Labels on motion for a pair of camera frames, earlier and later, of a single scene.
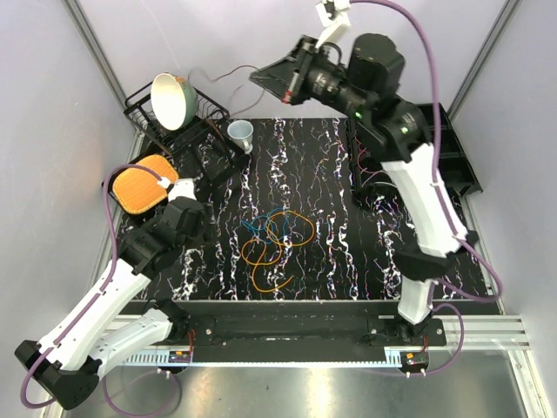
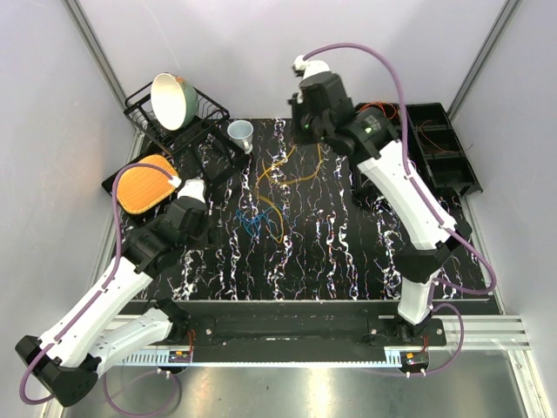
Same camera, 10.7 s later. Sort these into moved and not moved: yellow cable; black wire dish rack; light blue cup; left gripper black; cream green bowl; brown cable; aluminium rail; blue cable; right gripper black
Moved: brown cable; right gripper black; blue cable; yellow cable
Not moved: light blue cup; left gripper black; black wire dish rack; aluminium rail; cream green bowl
